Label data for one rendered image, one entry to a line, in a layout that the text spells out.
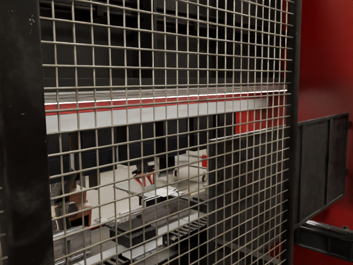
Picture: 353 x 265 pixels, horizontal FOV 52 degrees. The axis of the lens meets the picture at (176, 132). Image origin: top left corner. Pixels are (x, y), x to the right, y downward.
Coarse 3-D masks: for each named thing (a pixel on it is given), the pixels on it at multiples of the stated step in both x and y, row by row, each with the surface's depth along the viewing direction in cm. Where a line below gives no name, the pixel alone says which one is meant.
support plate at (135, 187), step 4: (140, 180) 188; (120, 184) 182; (124, 184) 182; (132, 184) 182; (136, 184) 182; (148, 184) 181; (160, 184) 181; (116, 188) 178; (120, 188) 175; (124, 188) 175; (132, 188) 175; (136, 188) 174; (140, 188) 174; (164, 188) 174; (168, 188) 174; (172, 188) 174; (132, 192) 169; (136, 192) 168; (148, 192) 168; (144, 196) 164; (148, 196) 162
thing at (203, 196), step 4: (204, 192) 155; (172, 196) 162; (176, 196) 161; (184, 196) 160; (196, 196) 150; (200, 196) 150; (204, 196) 150; (192, 200) 149; (196, 200) 149; (200, 200) 147; (204, 200) 146; (192, 204) 149; (204, 204) 144; (192, 208) 149; (196, 208) 147; (200, 208) 146; (204, 208) 145; (204, 212) 145
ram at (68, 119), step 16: (192, 96) 168; (64, 112) 121; (80, 112) 126; (128, 112) 141; (144, 112) 148; (160, 112) 154; (176, 112) 161; (192, 112) 169; (48, 128) 118; (64, 128) 122; (80, 128) 126
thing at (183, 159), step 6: (180, 156) 575; (186, 156) 575; (192, 156) 569; (150, 162) 533; (180, 162) 532; (186, 162) 531; (180, 168) 496; (204, 168) 554; (174, 174) 579; (162, 180) 493; (168, 180) 487; (204, 180) 547; (174, 186) 488
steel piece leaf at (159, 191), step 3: (147, 186) 171; (150, 186) 172; (153, 186) 174; (144, 189) 170; (147, 189) 171; (159, 189) 172; (162, 189) 172; (165, 189) 172; (150, 192) 167; (153, 192) 167; (159, 192) 167; (162, 192) 167; (165, 192) 167
